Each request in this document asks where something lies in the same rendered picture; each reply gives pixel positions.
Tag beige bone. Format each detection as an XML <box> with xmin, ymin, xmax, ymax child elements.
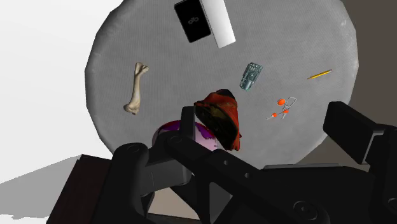
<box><xmin>123</xmin><ymin>62</ymin><xmax>150</xmax><ymax>116</ymax></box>

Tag teal circuit board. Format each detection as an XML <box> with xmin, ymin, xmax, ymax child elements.
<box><xmin>239</xmin><ymin>62</ymin><xmax>264</xmax><ymax>92</ymax></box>

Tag white flat box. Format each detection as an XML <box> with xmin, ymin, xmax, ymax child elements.
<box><xmin>200</xmin><ymin>0</ymin><xmax>237</xmax><ymax>49</ymax></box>

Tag purple and pink bowl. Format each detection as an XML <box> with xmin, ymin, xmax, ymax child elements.
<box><xmin>151</xmin><ymin>120</ymin><xmax>219</xmax><ymax>153</ymax></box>

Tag red hat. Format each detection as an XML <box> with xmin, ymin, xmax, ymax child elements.
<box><xmin>193</xmin><ymin>88</ymin><xmax>242</xmax><ymax>152</ymax></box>

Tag black phone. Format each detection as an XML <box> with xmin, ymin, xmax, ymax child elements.
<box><xmin>174</xmin><ymin>0</ymin><xmax>212</xmax><ymax>43</ymax></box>

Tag yellow pencil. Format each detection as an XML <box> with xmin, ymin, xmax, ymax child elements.
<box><xmin>307</xmin><ymin>69</ymin><xmax>333</xmax><ymax>80</ymax></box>

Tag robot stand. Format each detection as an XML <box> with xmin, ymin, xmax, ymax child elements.
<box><xmin>46</xmin><ymin>154</ymin><xmax>115</xmax><ymax>224</ymax></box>

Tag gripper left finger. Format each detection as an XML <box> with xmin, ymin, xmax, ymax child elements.
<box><xmin>106</xmin><ymin>106</ymin><xmax>330</xmax><ymax>224</ymax></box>

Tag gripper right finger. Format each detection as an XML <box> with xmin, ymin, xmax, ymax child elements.
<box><xmin>323</xmin><ymin>101</ymin><xmax>397</xmax><ymax>224</ymax></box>

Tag round grey table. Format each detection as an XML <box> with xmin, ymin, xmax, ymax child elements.
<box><xmin>84</xmin><ymin>0</ymin><xmax>359</xmax><ymax>170</ymax></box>

